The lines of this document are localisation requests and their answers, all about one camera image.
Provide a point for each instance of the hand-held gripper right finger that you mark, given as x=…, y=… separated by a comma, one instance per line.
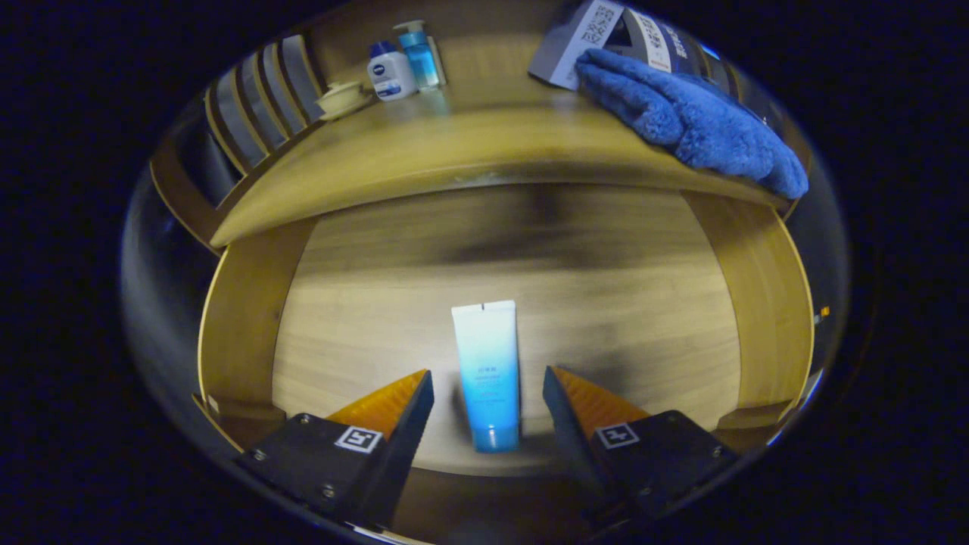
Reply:
x=575, y=439

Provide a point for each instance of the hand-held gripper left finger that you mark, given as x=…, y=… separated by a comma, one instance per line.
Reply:
x=401, y=454

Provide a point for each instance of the blue and white tube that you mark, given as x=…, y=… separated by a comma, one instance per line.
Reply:
x=488, y=363

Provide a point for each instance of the wooden drawer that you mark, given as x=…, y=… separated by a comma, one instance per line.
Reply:
x=606, y=303

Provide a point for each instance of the wooden countertop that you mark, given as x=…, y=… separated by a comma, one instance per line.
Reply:
x=469, y=144

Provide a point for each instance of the wooden cabinet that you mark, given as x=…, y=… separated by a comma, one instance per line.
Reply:
x=500, y=30

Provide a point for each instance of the blue folded towel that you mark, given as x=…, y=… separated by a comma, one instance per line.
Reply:
x=689, y=121

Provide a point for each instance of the cream lidded teacup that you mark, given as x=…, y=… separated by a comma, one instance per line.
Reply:
x=342, y=98

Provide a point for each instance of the white bottle with blue cap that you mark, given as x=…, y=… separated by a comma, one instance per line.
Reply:
x=391, y=73

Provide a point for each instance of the blue pump bottle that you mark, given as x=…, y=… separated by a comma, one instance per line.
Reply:
x=420, y=59

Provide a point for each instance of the dark blue book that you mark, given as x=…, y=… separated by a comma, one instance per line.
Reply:
x=685, y=49

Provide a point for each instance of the white-spined book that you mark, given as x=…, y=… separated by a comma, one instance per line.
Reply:
x=649, y=38

